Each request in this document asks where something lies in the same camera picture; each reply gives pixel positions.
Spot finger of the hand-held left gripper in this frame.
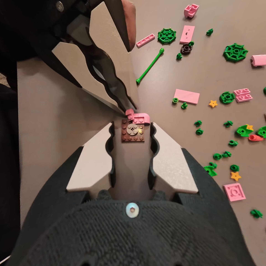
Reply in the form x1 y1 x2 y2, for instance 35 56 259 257
52 42 126 115
89 1 139 110

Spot green stick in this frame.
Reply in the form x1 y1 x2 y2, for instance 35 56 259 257
136 48 164 85

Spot green web piece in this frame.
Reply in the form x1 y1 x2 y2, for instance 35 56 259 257
223 43 248 62
157 28 177 44

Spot pink face tile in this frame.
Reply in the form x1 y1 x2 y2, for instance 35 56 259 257
180 25 195 44

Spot small pink plate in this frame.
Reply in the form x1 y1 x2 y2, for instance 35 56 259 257
235 94 253 103
233 88 251 96

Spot brown square plate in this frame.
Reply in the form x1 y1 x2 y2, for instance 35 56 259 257
121 119 145 143

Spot large pink smooth tile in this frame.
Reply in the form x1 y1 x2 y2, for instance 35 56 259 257
173 89 200 105

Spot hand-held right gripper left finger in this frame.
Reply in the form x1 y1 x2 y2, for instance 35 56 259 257
66 122 116 192

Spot pink square single-stud plate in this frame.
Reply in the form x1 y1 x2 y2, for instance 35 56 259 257
223 183 246 202

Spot person's black jacket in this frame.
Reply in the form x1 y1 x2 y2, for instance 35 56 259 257
0 60 21 260

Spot person's left hand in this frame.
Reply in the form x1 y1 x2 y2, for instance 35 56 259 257
122 0 137 51

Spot scattered small green clips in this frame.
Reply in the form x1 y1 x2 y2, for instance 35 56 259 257
172 97 263 219

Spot thin pink tile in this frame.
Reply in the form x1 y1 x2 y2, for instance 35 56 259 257
136 33 155 47

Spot grey round tile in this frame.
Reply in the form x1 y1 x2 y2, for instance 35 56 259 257
127 124 139 136

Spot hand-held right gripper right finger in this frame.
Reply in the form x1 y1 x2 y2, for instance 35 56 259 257
148 122 199 194

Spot person's left forearm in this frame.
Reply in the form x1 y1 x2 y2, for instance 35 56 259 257
0 0 38 61

